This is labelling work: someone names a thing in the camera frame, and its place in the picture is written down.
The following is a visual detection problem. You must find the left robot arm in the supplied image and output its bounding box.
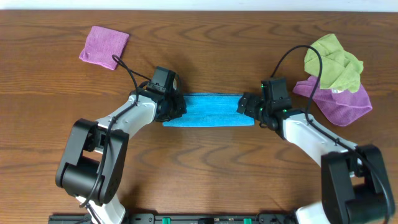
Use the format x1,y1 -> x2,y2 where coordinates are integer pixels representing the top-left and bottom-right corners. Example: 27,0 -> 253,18
55,89 -> 187,223

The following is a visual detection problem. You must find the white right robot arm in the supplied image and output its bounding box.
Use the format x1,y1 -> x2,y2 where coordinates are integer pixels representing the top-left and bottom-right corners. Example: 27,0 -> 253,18
237,93 -> 395,223

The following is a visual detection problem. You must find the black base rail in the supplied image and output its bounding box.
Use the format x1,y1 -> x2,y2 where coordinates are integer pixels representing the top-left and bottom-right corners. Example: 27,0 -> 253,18
48,213 -> 298,224

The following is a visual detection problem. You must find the folded purple cloth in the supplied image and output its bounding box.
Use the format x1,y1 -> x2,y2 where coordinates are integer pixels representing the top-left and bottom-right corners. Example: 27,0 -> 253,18
79,26 -> 129,70

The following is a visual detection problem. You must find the crumpled purple cloth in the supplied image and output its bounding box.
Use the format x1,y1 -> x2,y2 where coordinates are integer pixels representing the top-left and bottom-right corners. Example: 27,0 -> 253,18
292,75 -> 373,128

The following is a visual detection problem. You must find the blue microfiber cloth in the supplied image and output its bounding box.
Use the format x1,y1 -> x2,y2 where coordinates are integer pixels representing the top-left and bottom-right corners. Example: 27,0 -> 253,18
163,93 -> 255,128

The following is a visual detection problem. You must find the green microfiber cloth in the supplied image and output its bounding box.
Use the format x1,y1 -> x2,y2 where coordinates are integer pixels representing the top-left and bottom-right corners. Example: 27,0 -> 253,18
304,34 -> 364,93

